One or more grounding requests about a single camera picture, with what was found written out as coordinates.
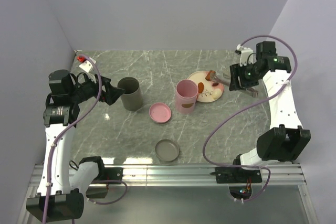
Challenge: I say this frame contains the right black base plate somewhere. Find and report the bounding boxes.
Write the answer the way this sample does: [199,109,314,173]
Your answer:
[211,167,262,184]

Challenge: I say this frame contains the white steamed bun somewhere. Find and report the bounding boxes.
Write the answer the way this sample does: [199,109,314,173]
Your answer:
[212,89,223,100]

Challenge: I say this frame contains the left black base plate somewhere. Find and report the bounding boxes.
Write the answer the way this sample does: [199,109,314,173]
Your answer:
[102,167,123,181]

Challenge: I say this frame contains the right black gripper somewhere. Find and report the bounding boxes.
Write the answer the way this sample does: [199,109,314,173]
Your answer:
[229,61,261,91]

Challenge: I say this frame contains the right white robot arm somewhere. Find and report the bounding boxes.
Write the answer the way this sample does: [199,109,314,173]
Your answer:
[229,41,311,182]

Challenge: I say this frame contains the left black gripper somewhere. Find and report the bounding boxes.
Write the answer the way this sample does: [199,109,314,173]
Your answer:
[69,72,125,105]

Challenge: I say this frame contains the metal food tongs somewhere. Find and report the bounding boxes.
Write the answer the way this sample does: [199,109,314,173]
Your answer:
[211,74,258,98]

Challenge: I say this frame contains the brown sausage far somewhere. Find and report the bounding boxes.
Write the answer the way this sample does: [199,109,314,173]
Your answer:
[205,70,216,81]

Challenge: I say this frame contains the pink lid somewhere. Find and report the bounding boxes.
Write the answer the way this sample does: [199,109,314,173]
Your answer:
[149,103,172,124]

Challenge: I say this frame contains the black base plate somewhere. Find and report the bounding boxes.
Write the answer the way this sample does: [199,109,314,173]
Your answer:
[211,167,262,184]
[102,167,123,181]

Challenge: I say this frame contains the orange sausage near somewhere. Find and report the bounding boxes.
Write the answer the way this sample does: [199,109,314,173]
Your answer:
[197,82,204,94]

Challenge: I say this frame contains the aluminium mounting rail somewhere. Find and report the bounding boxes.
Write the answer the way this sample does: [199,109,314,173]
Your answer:
[28,163,307,188]

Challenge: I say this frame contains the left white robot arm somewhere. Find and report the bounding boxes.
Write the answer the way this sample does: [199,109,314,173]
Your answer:
[26,70,125,223]

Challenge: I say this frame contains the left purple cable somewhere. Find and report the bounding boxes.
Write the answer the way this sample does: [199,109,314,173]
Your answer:
[41,54,129,224]

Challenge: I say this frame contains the pink cylindrical container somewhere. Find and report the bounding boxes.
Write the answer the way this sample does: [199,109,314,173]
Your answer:
[175,79,198,114]

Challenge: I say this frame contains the grey cylindrical container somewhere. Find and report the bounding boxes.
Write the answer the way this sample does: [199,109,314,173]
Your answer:
[118,77,143,111]

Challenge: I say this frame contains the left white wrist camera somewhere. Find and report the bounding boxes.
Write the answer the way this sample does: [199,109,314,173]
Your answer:
[76,55,96,82]

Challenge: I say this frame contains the pink cream plate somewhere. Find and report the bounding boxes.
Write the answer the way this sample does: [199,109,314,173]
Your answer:
[187,70,224,103]

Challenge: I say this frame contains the grey lid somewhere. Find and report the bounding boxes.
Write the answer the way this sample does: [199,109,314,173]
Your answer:
[155,139,180,162]

